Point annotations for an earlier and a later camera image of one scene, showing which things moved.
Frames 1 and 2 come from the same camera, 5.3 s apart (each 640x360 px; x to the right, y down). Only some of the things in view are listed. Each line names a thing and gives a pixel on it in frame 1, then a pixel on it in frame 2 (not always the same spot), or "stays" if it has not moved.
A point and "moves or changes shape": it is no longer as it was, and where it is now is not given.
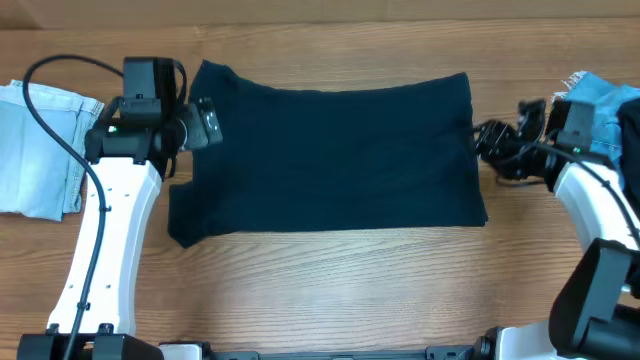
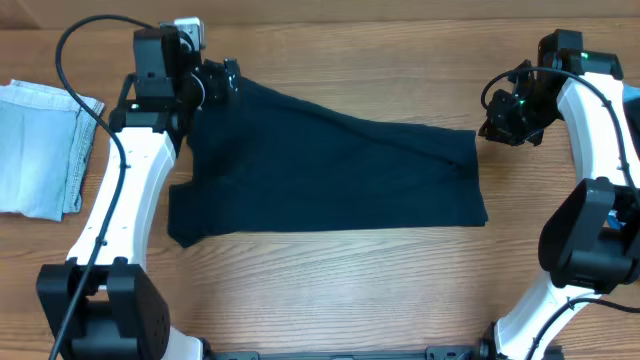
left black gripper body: x=201 y=126 to x=220 y=80
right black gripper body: x=503 y=145 to x=507 y=132
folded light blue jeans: x=39 y=176 stays
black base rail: x=430 y=353 stays
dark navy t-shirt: x=296 y=159 moves or changes shape
